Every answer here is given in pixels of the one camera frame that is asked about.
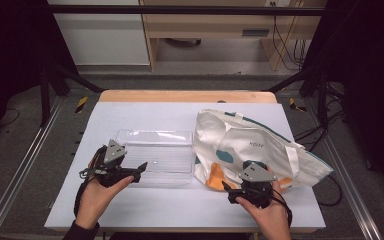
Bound person's left hand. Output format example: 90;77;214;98
75;174;135;230

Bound white table board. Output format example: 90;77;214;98
44;101;327;231

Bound black metal stand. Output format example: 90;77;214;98
265;64;330;128
39;61;105;128

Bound black floor cables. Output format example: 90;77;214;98
292;82;347;153

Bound dark curtain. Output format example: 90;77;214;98
0;0;78;159
299;0;384;204

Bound black horizontal frame bar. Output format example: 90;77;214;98
46;4;328;17

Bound person's right hand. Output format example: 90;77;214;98
235;166;293;240

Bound thin black floor cable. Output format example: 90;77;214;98
0;107;21;128

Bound hand-held gripper cable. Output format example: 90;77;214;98
74;146;108;218
270;173;344;228

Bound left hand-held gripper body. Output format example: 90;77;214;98
91;139;142;188

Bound light wooden desk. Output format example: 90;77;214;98
139;0;328;72

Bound white printed tote bag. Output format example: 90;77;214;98
193;108;334;193

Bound aluminium rail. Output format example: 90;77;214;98
303;97;384;240
0;95;67;240

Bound wooden table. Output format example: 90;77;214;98
98;89;278;104

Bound clear plastic tray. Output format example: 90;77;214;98
108;128;194;186

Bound left hand-held gripper cable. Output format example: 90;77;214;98
74;146;108;218

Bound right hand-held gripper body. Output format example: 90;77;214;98
238;161;278;210

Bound white cabinet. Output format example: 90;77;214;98
47;0;151;67

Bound black desk cables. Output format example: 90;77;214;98
270;14;310;72

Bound right hand-held gripper cable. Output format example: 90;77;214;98
270;173;344;228

